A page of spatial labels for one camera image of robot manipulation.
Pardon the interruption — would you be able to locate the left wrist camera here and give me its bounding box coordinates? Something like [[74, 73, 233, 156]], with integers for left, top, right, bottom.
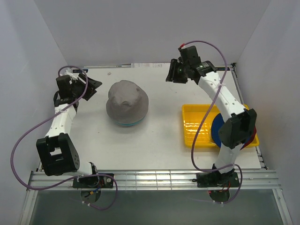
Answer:
[[58, 67, 77, 80]]

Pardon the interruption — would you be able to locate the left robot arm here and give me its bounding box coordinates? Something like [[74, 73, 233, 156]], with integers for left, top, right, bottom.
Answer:
[[36, 73, 102, 188]]

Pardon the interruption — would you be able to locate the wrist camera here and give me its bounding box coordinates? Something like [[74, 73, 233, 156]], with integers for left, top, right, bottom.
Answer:
[[178, 43, 187, 61], [58, 67, 77, 80]]

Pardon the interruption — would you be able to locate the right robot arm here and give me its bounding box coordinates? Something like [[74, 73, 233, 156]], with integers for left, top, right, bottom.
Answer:
[[166, 46, 257, 186]]

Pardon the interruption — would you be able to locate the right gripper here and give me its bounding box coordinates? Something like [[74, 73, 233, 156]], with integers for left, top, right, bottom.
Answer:
[[165, 59, 189, 84]]

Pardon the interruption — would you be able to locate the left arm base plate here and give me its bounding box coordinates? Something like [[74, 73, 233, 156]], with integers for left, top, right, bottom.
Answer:
[[72, 173, 114, 189]]

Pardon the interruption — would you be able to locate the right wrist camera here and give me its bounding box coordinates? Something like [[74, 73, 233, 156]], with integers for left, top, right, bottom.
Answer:
[[178, 43, 187, 61]]

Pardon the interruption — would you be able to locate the teal bucket hat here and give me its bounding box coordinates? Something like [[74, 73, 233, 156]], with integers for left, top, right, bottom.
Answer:
[[115, 119, 143, 127]]

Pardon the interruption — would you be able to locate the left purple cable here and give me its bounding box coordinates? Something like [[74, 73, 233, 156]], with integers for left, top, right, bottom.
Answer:
[[10, 67, 119, 211]]

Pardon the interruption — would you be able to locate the dark red hat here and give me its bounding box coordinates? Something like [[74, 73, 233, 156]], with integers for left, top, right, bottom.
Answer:
[[243, 127, 256, 148]]

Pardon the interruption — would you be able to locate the paper label strip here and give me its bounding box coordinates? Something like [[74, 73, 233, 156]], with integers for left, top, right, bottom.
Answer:
[[131, 62, 170, 68]]

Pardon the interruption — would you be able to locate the blue hat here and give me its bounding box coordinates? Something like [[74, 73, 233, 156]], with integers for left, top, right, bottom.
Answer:
[[211, 113, 225, 148]]

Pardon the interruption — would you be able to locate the yellow plastic tray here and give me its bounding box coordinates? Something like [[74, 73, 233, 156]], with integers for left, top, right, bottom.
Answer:
[[182, 104, 260, 148]]

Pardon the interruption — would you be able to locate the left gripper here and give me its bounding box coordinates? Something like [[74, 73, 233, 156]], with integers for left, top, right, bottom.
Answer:
[[72, 73, 102, 101]]

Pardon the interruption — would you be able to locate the aluminium front rail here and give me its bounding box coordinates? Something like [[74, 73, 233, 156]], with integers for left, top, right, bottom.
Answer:
[[29, 169, 281, 191]]

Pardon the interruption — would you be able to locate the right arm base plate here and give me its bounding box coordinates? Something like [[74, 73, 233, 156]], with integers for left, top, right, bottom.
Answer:
[[192, 169, 240, 188]]

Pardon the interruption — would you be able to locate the grey bucket hat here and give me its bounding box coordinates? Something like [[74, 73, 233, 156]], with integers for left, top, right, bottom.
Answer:
[[106, 80, 149, 123]]

